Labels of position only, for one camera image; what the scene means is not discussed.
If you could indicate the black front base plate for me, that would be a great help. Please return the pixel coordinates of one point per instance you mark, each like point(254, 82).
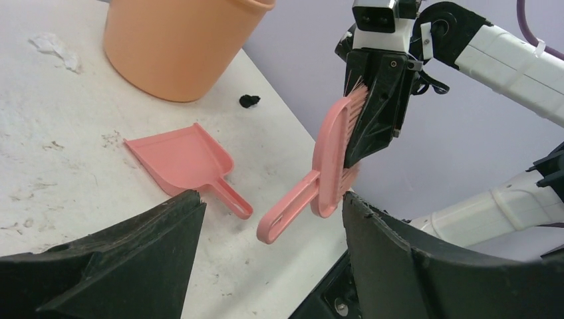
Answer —
point(335, 296)

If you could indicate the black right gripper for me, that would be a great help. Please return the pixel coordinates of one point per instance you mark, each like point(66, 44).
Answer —
point(391, 79)

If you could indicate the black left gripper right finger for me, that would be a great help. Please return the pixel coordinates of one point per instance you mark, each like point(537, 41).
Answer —
point(403, 272)

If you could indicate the orange plastic bucket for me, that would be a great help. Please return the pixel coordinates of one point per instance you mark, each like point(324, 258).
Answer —
point(177, 50)

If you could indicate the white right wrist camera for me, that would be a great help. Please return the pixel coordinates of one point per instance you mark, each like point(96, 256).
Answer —
point(384, 24)

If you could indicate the pink plastic dustpan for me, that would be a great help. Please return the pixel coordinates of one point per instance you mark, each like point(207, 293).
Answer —
point(190, 158)

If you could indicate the black paper scrap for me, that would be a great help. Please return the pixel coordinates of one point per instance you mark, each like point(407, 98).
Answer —
point(248, 101)

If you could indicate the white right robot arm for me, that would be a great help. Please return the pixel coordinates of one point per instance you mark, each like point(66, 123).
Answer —
point(460, 144)

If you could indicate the pink plastic hand brush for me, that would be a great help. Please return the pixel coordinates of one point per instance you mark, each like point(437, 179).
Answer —
point(323, 187)

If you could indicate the white paper scrap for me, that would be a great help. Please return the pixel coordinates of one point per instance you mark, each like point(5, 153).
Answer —
point(50, 43)

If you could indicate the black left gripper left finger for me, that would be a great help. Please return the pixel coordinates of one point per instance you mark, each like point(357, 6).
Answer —
point(138, 268)

